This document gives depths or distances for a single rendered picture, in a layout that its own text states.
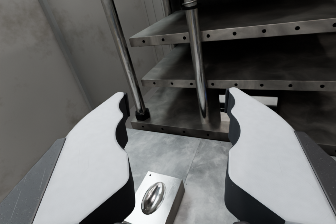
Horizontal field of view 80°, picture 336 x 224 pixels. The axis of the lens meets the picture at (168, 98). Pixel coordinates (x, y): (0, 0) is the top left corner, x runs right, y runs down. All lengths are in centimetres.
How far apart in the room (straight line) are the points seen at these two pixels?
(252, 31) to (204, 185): 66
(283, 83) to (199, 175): 55
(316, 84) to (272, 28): 31
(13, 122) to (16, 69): 44
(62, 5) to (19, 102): 99
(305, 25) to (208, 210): 77
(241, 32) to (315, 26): 26
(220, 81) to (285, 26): 36
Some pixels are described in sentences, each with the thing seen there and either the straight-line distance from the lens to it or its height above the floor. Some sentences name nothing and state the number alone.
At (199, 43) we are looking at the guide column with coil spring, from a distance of 96.
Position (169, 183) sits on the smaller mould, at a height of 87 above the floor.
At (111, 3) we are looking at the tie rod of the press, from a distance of 110.
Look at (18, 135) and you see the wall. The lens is 216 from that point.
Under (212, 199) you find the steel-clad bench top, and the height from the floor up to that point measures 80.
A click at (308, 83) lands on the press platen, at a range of 105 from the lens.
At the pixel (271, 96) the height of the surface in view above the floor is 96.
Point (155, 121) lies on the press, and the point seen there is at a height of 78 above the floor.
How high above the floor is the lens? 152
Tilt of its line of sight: 30 degrees down
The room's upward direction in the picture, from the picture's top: 13 degrees counter-clockwise
